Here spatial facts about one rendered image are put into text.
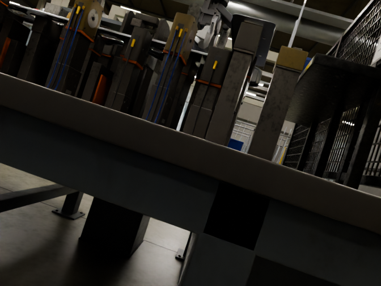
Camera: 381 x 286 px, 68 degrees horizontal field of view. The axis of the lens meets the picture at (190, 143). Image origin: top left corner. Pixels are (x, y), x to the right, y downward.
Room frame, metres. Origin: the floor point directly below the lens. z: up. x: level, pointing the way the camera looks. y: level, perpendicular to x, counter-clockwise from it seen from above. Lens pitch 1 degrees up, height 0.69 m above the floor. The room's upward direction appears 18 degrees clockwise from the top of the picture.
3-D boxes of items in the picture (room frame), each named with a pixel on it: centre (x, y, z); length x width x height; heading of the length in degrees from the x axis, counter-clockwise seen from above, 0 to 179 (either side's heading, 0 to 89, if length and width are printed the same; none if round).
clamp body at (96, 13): (0.94, 0.47, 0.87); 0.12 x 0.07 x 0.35; 170
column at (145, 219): (1.74, 0.26, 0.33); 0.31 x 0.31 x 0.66; 85
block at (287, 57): (0.88, -0.21, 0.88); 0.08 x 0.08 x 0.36; 80
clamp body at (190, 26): (0.85, 0.13, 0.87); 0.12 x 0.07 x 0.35; 170
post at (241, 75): (0.65, -0.05, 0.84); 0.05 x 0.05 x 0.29; 80
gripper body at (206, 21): (1.01, 0.07, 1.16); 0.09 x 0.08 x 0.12; 80
